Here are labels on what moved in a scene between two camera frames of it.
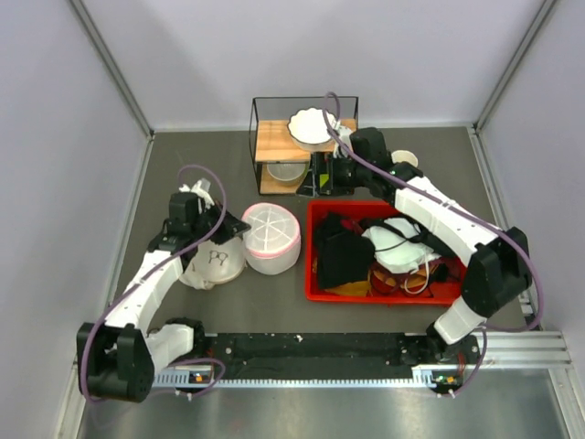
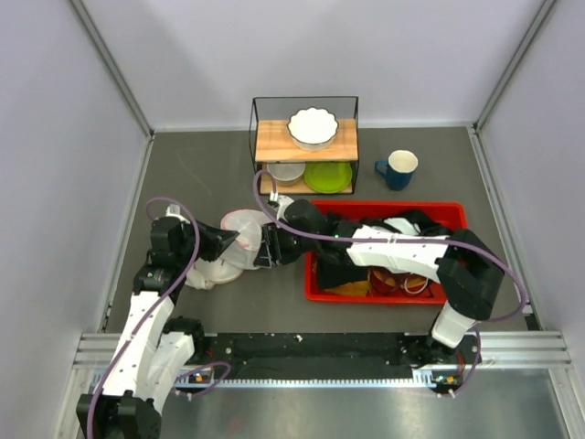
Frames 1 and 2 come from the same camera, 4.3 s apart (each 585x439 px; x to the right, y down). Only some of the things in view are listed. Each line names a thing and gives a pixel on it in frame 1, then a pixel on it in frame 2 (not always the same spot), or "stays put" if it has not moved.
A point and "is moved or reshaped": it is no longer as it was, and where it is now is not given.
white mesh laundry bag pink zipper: [272, 245] is moved or reshaped
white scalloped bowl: [309, 131] stays put
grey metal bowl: [287, 174] stays put
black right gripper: [323, 164] → [271, 251]
